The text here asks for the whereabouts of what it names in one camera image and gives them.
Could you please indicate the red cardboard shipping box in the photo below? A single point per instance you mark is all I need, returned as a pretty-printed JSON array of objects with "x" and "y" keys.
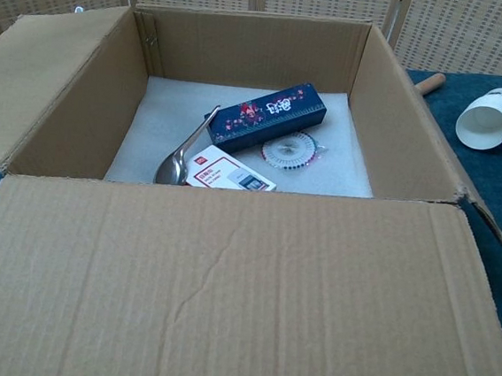
[{"x": 224, "y": 283}]

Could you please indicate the white and red card box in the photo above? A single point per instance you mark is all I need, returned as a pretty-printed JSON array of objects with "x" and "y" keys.
[{"x": 230, "y": 172}]

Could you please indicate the small dark blue box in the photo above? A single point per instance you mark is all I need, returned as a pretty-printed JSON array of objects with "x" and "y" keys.
[{"x": 267, "y": 116}]

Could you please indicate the round pin wheel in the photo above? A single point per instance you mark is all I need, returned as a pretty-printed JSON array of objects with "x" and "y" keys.
[{"x": 292, "y": 152}]

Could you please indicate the metal spoon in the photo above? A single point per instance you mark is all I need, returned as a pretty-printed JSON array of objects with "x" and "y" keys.
[{"x": 178, "y": 163}]

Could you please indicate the teal fabric table cover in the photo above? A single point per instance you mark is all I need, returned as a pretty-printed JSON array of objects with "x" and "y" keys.
[{"x": 500, "y": 185}]

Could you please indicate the wicker folding screen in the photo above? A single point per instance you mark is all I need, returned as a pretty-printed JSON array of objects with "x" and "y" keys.
[{"x": 470, "y": 31}]

